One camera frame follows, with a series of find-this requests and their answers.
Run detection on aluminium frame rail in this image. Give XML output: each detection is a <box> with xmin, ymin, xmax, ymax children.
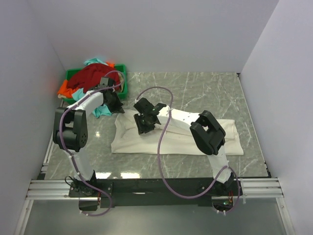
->
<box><xmin>26</xmin><ymin>178</ymin><xmax>284</xmax><ymax>200</ymax></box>

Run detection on cream white t-shirt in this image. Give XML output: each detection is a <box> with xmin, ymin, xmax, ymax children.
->
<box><xmin>111</xmin><ymin>110</ymin><xmax>244</xmax><ymax>156</ymax></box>

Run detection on tan t-shirt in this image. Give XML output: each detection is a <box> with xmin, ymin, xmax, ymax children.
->
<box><xmin>118</xmin><ymin>71</ymin><xmax>126</xmax><ymax>93</ymax></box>

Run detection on dark red t-shirt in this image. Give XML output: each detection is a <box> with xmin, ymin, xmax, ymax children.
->
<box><xmin>67</xmin><ymin>63</ymin><xmax>120</xmax><ymax>93</ymax></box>

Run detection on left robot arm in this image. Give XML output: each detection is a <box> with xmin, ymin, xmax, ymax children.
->
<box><xmin>52</xmin><ymin>75</ymin><xmax>125</xmax><ymax>197</ymax></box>

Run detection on black base crossbar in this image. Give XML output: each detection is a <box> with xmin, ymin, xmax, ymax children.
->
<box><xmin>68</xmin><ymin>178</ymin><xmax>243</xmax><ymax>211</ymax></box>

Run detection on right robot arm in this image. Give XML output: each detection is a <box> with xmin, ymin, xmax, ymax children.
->
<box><xmin>134</xmin><ymin>98</ymin><xmax>234</xmax><ymax>195</ymax></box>

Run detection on teal t-shirt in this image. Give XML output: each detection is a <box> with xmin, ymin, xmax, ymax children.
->
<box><xmin>72</xmin><ymin>58</ymin><xmax>114</xmax><ymax>118</ymax></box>

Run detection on green plastic bin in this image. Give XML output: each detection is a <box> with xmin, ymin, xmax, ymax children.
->
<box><xmin>66</xmin><ymin>64</ymin><xmax>128</xmax><ymax>100</ymax></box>

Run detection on orange t-shirt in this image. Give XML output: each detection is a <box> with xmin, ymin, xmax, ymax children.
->
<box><xmin>57</xmin><ymin>62</ymin><xmax>115</xmax><ymax>98</ymax></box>

